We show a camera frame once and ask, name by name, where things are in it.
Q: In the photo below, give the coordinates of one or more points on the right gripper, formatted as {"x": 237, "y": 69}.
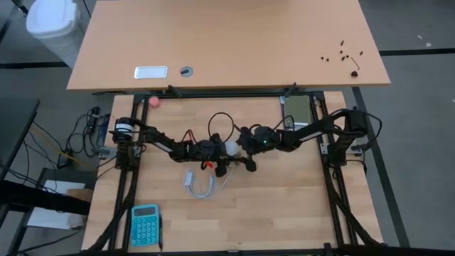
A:
{"x": 254, "y": 144}

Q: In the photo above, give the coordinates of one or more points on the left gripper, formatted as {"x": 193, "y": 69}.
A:
{"x": 209, "y": 149}

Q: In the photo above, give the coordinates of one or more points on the white lightbulb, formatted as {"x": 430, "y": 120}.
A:
{"x": 232, "y": 148}

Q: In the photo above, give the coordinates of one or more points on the metal lamp socket stand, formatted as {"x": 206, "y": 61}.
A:
{"x": 233, "y": 163}

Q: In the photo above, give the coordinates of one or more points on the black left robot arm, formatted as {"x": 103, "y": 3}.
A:
{"x": 156, "y": 140}

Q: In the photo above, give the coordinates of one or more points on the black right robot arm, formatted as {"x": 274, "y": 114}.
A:
{"x": 320, "y": 133}

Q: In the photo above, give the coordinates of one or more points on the black clamp lever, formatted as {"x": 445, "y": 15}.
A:
{"x": 174, "y": 91}
{"x": 290, "y": 90}

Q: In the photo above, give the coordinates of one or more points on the black pen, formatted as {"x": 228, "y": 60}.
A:
{"x": 160, "y": 231}

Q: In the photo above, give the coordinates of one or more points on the teal calculator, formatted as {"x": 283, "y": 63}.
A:
{"x": 144, "y": 225}

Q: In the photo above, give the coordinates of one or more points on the tan wooden desk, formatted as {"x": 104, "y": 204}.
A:
{"x": 227, "y": 42}

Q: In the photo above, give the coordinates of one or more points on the small black knob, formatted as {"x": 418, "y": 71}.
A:
{"x": 354, "y": 74}

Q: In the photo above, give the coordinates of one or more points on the black power strip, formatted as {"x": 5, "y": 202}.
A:
{"x": 94, "y": 119}

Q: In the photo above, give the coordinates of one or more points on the black allen key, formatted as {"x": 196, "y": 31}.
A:
{"x": 355, "y": 63}

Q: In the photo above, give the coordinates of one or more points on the black power adapter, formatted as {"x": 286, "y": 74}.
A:
{"x": 65, "y": 160}

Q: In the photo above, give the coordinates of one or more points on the grey low platform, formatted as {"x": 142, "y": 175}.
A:
{"x": 53, "y": 174}

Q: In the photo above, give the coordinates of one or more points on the white paper sheet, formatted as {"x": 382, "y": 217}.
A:
{"x": 53, "y": 218}

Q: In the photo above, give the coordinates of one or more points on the black metal beam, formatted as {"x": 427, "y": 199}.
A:
{"x": 35, "y": 197}

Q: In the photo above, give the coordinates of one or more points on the black side table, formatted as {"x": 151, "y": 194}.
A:
{"x": 14, "y": 124}

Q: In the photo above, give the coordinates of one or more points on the white trash bin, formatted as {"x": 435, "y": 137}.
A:
{"x": 53, "y": 25}

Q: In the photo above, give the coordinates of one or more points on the black aluminium table frame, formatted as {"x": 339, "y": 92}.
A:
{"x": 231, "y": 95}

